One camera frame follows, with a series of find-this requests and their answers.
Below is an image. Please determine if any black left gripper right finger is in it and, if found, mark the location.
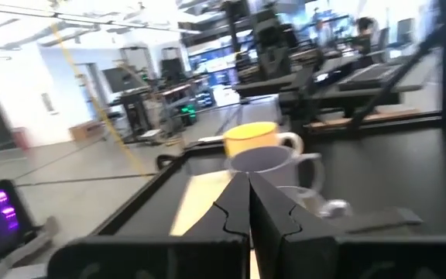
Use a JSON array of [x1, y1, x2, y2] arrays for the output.
[[249, 172, 342, 279]]

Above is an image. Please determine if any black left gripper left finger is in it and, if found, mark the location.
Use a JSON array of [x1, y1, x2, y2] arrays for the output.
[[183, 172, 252, 250]]

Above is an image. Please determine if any grey ceramic mug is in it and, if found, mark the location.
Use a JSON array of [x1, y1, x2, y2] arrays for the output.
[[228, 145, 325, 195]]

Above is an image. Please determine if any clear glass cup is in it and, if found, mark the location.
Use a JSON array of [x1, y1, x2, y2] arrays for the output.
[[276, 184, 354, 220]]

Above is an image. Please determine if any yellow ceramic mug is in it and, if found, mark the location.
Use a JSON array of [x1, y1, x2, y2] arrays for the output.
[[222, 121, 306, 159]]

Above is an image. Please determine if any cardboard box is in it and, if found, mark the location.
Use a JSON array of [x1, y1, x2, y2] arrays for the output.
[[68, 119, 106, 142]]

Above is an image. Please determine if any black keyboard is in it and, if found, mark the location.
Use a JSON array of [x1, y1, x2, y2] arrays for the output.
[[336, 63, 403, 92]]

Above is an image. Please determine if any person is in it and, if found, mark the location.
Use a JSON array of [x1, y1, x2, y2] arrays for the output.
[[352, 15, 381, 56], [314, 16, 335, 48]]

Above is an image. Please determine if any grey monitor stand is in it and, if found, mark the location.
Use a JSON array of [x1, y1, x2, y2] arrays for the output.
[[0, 215, 60, 279]]

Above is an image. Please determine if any red bin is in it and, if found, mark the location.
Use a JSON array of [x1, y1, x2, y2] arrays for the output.
[[11, 127, 31, 151]]

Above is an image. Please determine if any black cable loop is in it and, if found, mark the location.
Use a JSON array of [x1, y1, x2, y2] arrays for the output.
[[156, 153, 179, 171]]

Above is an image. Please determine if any yellow hanging cord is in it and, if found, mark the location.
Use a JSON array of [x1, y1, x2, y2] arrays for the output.
[[50, 22, 147, 176]]

